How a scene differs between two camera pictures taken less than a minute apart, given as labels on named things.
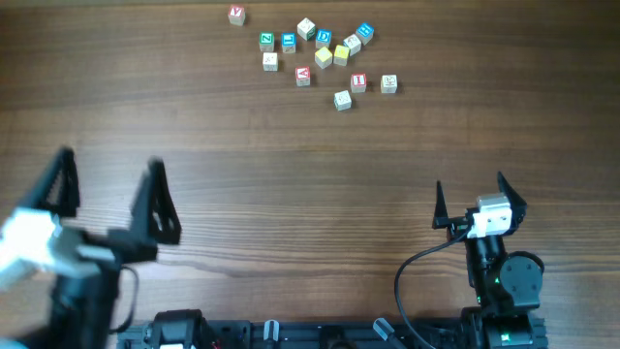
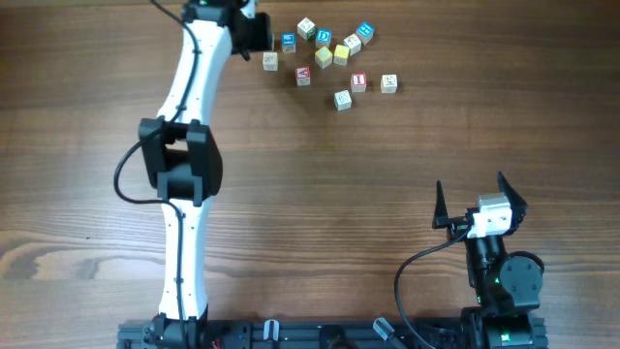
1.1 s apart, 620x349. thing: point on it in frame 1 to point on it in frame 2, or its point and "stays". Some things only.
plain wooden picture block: (270, 61) stays
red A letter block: (302, 76) stays
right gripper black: (458, 227) stays
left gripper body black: (124, 251) to (255, 33)
